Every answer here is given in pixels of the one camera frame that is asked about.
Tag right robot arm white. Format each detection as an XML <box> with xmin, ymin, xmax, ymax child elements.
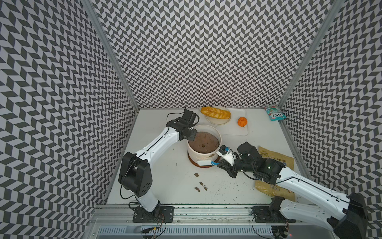
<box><xmin>217</xmin><ymin>142</ymin><xmax>369</xmax><ymax>239</ymax></box>

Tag aluminium corner post right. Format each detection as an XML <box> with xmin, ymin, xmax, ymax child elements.
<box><xmin>278</xmin><ymin>0</ymin><xmax>345</xmax><ymax>109</ymax></box>

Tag white cutting board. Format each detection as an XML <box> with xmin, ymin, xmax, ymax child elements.
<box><xmin>198</xmin><ymin>108</ymin><xmax>248</xmax><ymax>136</ymax></box>

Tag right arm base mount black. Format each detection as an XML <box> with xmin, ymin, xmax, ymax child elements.
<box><xmin>251</xmin><ymin>196</ymin><xmax>296</xmax><ymax>223</ymax></box>

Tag golden bread loaf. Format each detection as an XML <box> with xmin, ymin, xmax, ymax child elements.
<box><xmin>201</xmin><ymin>107</ymin><xmax>231</xmax><ymax>120</ymax></box>

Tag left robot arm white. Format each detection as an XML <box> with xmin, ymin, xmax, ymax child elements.
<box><xmin>118</xmin><ymin>109</ymin><xmax>200</xmax><ymax>213</ymax></box>

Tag white blue scrub brush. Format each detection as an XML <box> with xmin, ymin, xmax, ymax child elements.
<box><xmin>197</xmin><ymin>160</ymin><xmax>219</xmax><ymax>167</ymax></box>

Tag metal base rail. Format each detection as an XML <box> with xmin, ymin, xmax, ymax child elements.
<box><xmin>83</xmin><ymin>204</ymin><xmax>335</xmax><ymax>239</ymax></box>

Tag aluminium corner post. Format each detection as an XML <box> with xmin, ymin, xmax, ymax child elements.
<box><xmin>278</xmin><ymin>0</ymin><xmax>345</xmax><ymax>109</ymax></box>
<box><xmin>81</xmin><ymin>0</ymin><xmax>139</xmax><ymax>112</ymax></box>

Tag aluminium corner post left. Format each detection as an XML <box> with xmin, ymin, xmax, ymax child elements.
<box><xmin>81</xmin><ymin>0</ymin><xmax>139</xmax><ymax>112</ymax></box>

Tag white round plate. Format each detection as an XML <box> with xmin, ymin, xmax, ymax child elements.
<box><xmin>205</xmin><ymin>106</ymin><xmax>231</xmax><ymax>125</ymax></box>

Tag yellow chips bag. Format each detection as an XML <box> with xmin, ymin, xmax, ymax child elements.
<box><xmin>255</xmin><ymin>146</ymin><xmax>295</xmax><ymax>201</ymax></box>

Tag white ceramic pot with mud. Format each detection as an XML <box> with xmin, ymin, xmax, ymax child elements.
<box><xmin>187</xmin><ymin>124</ymin><xmax>222</xmax><ymax>157</ymax></box>

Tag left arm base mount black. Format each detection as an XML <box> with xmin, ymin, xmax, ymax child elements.
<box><xmin>132</xmin><ymin>203</ymin><xmax>175</xmax><ymax>223</ymax></box>

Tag teal snack packet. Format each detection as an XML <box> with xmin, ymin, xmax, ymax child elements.
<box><xmin>264</xmin><ymin>105</ymin><xmax>286</xmax><ymax>121</ymax></box>

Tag small orange pumpkin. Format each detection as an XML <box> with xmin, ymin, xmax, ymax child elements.
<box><xmin>237</xmin><ymin>117</ymin><xmax>248</xmax><ymax>127</ymax></box>

